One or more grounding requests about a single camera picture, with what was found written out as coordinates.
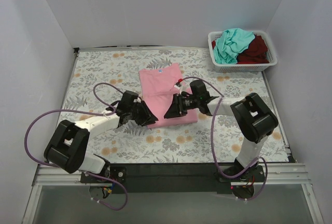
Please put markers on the pink t shirt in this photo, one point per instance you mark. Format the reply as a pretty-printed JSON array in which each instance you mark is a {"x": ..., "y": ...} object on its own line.
[{"x": 158, "y": 90}]

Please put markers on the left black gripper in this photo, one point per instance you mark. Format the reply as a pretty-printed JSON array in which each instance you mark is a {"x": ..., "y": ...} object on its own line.
[{"x": 138, "y": 111}]

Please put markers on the teal t shirt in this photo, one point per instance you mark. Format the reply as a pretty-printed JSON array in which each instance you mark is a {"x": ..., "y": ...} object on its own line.
[{"x": 231, "y": 43}]

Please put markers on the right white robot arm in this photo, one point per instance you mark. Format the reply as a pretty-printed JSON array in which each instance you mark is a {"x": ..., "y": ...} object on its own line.
[{"x": 254, "y": 118}]

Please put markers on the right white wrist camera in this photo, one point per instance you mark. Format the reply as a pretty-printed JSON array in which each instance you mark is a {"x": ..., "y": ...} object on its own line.
[{"x": 178, "y": 85}]

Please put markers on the dark red t shirt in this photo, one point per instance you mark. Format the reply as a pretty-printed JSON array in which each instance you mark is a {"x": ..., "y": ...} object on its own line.
[{"x": 255, "y": 54}]

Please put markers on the floral table mat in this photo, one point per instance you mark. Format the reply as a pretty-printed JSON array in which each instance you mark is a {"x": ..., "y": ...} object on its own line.
[{"x": 100, "y": 76}]

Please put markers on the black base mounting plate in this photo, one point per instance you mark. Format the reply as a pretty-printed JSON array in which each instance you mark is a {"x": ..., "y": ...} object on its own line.
[{"x": 182, "y": 177}]

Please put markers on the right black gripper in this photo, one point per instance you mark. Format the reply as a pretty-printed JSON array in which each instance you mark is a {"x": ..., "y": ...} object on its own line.
[{"x": 180, "y": 104}]

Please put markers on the white plastic basket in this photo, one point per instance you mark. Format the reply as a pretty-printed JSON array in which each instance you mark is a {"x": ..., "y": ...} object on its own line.
[{"x": 271, "y": 55}]

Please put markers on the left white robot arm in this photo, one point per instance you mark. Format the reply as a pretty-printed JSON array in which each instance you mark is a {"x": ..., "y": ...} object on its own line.
[{"x": 68, "y": 146}]

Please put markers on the aluminium frame rail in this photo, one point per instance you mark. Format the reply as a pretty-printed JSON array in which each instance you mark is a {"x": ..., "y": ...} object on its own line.
[{"x": 46, "y": 176}]

